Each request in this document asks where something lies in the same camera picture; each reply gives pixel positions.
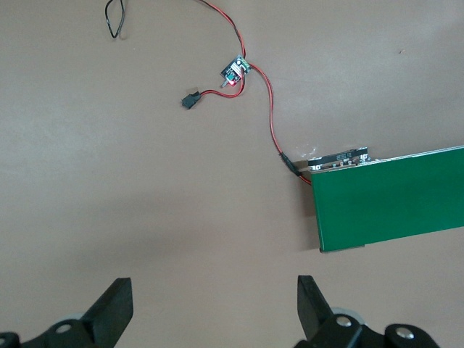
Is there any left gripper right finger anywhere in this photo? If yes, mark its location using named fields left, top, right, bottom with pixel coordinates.
left=294, top=275, right=365, bottom=348

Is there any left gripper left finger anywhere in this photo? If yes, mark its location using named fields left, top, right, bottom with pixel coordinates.
left=43, top=278, right=134, bottom=348

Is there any green conveyor belt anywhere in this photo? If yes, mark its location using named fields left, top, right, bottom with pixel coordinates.
left=307, top=144, right=464, bottom=254

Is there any small motor controller board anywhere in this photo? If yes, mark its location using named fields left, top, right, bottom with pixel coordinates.
left=219, top=54, right=253, bottom=89

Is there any red black motor cable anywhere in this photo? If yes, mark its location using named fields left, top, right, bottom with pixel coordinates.
left=248, top=63, right=313, bottom=186

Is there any short red plug cable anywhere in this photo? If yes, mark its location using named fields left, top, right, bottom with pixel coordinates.
left=198, top=74, right=247, bottom=99

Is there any red black power cable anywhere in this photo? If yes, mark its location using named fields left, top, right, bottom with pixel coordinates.
left=103, top=0, right=248, bottom=61

